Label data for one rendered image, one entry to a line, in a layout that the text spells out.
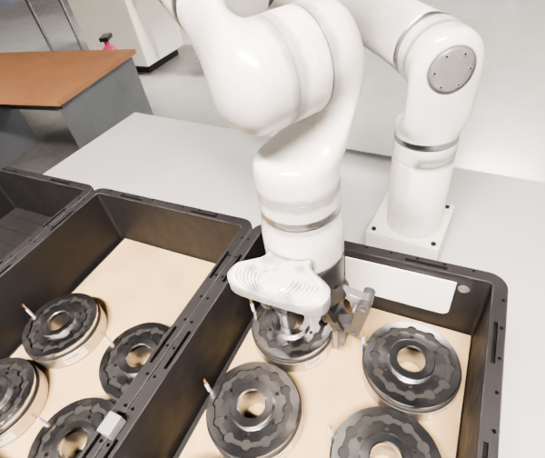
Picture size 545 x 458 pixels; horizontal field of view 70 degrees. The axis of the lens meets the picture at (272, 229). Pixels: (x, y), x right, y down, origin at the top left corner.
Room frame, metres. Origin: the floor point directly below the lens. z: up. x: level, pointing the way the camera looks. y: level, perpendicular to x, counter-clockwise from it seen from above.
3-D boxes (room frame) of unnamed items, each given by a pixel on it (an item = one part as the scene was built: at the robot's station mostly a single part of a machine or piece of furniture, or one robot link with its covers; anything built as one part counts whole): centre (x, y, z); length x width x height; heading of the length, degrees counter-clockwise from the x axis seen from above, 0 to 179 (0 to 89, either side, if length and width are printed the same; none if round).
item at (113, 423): (0.16, 0.17, 0.94); 0.02 x 0.01 x 0.01; 147
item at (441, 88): (0.49, -0.25, 1.02); 0.09 x 0.09 x 0.17; 87
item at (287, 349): (0.28, 0.00, 0.86); 0.10 x 0.10 x 0.01
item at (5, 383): (0.25, 0.37, 0.86); 0.05 x 0.05 x 0.01
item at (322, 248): (0.24, -0.02, 1.04); 0.11 x 0.09 x 0.06; 148
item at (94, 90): (2.31, 1.23, 0.32); 1.20 x 0.62 x 0.65; 63
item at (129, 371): (0.27, 0.19, 0.86); 0.05 x 0.05 x 0.01
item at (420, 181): (0.49, -0.25, 0.87); 0.09 x 0.09 x 0.17; 58
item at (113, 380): (0.27, 0.19, 0.86); 0.10 x 0.10 x 0.01
